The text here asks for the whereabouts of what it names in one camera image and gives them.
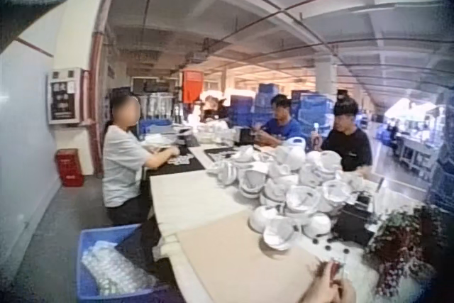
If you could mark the person's right fingers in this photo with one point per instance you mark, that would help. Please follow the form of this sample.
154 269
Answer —
330 271

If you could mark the red plastic crate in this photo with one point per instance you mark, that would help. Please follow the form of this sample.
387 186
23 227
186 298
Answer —
69 168

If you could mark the blue plastic crate with wrapped parts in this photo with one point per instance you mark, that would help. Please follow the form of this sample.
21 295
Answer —
92 246

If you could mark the person's left hand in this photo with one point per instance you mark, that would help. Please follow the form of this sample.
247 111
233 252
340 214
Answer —
312 290

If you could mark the small blue crate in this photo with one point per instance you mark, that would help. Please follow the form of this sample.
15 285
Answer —
154 127

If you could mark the person's right hand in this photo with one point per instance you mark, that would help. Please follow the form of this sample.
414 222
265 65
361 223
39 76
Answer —
344 292

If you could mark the black table mat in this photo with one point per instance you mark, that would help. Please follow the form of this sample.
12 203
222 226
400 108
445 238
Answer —
177 166

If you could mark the rack of white parts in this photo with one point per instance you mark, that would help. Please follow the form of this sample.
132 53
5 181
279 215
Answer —
156 104

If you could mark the black tray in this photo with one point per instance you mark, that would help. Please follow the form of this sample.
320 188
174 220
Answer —
223 154

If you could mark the pile of white helmet shells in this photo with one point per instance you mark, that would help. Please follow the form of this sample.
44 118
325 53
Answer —
294 189

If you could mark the orange hanging banner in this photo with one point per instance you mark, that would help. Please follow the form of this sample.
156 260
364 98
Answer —
192 86

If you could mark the distant work tables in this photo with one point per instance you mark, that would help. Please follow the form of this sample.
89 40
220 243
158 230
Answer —
411 140

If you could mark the artificial plant with reddish leaves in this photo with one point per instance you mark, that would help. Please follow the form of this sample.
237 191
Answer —
404 246

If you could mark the group of small black knobs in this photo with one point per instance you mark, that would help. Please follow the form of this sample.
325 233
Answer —
328 246

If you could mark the stack of blue crates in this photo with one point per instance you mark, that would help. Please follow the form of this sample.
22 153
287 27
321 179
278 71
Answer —
312 108

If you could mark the beige cardboard sheet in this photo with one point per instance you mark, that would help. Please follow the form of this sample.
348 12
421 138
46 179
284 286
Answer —
244 264

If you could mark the black box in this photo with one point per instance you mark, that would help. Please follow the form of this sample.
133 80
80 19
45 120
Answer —
354 223

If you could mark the red pipe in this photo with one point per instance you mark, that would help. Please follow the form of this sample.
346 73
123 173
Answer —
95 79

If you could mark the white round column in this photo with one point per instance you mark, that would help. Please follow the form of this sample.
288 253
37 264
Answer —
327 81

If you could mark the small clear plastic part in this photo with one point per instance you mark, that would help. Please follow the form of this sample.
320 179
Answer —
341 267

